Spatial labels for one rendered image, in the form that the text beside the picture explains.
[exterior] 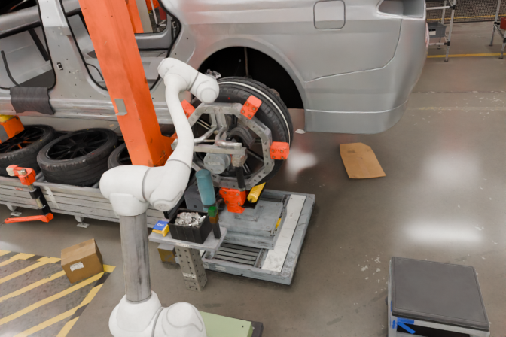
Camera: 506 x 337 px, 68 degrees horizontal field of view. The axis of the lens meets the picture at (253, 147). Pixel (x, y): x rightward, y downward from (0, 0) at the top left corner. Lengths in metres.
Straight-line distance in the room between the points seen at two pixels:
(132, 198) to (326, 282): 1.44
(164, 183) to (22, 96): 2.50
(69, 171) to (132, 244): 1.83
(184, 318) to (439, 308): 1.14
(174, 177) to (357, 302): 1.42
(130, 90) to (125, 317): 1.15
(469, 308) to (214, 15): 1.99
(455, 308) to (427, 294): 0.12
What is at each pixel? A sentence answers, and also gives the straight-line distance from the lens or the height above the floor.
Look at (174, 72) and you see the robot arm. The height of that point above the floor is 1.41.
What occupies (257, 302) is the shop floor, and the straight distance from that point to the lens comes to 2.42.
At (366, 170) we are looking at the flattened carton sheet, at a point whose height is 0.01.
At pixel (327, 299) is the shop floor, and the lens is 2.41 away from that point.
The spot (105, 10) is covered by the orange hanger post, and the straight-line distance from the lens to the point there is 2.10.
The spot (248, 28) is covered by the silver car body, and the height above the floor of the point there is 1.41.
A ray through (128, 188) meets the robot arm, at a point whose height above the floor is 1.16.
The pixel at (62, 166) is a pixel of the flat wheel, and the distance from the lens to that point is 3.30.
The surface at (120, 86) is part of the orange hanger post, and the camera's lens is 2.22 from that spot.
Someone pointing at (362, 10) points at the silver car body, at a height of 1.48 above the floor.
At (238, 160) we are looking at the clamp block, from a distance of 1.86.
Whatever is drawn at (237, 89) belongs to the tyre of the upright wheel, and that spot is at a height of 1.17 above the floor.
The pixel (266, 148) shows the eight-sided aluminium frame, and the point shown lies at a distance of 2.04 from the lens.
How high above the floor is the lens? 1.91
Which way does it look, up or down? 30 degrees down
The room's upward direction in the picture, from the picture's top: 8 degrees counter-clockwise
